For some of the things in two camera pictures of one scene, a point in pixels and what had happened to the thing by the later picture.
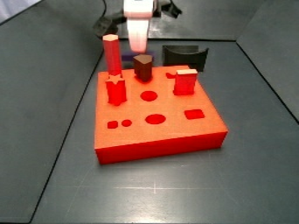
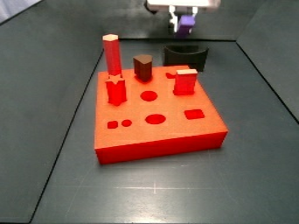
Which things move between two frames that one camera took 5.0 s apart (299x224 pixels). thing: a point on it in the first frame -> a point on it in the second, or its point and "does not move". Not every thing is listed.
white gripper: [137, 12] -> [209, 4]
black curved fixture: [184, 55] does not move
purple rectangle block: [127, 56] -> [187, 21]
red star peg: [116, 90] does not move
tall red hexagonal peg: [111, 45] does not move
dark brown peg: [143, 62] does not move
